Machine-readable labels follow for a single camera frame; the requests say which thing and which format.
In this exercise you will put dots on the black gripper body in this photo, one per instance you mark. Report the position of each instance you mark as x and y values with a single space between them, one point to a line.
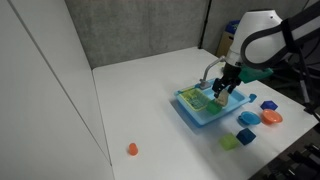
230 76

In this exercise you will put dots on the white black Franka arm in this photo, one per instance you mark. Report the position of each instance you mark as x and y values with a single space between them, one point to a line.
256 30

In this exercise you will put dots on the green square bottle holder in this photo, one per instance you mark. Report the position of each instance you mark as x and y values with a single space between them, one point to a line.
213 108

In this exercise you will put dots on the blue toy sink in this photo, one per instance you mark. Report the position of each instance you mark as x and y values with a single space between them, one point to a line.
200 116

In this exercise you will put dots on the grey toy faucet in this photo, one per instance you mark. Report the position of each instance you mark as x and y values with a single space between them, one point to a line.
207 70

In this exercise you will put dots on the small blue cup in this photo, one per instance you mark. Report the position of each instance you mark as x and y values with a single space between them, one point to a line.
252 97

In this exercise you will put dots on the yellow-green dish rack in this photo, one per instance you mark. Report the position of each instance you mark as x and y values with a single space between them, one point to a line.
194 98

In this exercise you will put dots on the bright blue cube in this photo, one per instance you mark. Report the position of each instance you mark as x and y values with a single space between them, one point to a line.
269 105

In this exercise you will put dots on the orange toy plate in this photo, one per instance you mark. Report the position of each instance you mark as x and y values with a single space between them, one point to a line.
272 116

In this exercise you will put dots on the dark navy blue cube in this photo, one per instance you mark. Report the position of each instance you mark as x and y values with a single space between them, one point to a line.
246 136

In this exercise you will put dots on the lime green cube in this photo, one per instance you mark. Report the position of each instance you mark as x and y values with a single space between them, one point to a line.
228 141

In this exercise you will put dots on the black pole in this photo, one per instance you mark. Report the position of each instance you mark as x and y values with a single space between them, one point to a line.
204 23

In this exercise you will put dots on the black tripod stand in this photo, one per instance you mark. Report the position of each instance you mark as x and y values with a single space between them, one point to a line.
305 83

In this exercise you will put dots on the black clamp rig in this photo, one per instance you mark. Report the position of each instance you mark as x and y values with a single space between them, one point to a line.
296 160

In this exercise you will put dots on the small orange cup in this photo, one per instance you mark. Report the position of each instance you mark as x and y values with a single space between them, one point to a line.
133 149

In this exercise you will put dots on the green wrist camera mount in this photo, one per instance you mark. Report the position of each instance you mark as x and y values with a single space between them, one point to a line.
255 74

